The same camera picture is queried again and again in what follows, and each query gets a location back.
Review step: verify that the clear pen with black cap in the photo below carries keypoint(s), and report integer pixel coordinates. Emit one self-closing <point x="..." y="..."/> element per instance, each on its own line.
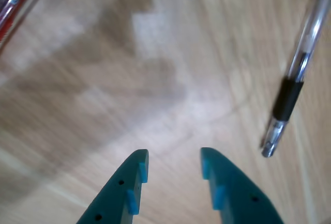
<point x="288" y="97"/>

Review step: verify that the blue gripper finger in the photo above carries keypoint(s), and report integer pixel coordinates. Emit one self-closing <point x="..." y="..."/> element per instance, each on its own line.
<point x="116" y="195"/>
<point x="238" y="198"/>

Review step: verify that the red retractable gel pen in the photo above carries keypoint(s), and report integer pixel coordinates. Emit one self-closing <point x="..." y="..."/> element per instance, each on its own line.
<point x="10" y="9"/>

